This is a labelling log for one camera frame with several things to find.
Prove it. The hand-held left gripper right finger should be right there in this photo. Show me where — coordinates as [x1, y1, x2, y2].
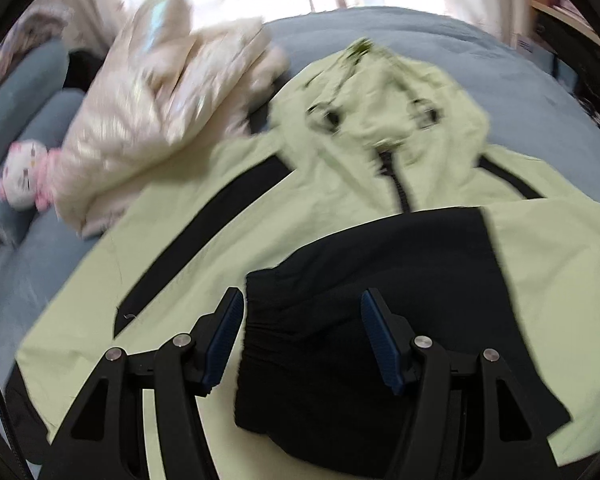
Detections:
[361, 288, 563, 480]

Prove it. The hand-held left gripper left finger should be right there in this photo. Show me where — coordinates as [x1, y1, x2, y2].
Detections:
[40, 287, 246, 480]

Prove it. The light green black jacket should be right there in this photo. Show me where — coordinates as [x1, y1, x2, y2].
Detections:
[5, 37, 600, 480]

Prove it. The white puffer jacket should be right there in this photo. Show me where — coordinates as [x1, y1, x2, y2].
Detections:
[55, 0, 291, 238]

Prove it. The pink white cat plush toy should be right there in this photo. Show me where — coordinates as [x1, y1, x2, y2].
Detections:
[0, 139, 63, 213]

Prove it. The blue bed blanket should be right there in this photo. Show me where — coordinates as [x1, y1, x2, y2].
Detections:
[0, 6, 600, 396]

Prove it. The black fuzzy cloth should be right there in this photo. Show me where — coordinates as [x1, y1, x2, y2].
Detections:
[62, 49, 111, 93]

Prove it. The wooden bookshelf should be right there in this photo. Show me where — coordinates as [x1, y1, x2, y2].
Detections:
[510, 0, 600, 86]

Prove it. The black braided cable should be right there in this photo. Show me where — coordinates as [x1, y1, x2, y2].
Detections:
[0, 350, 31, 480]

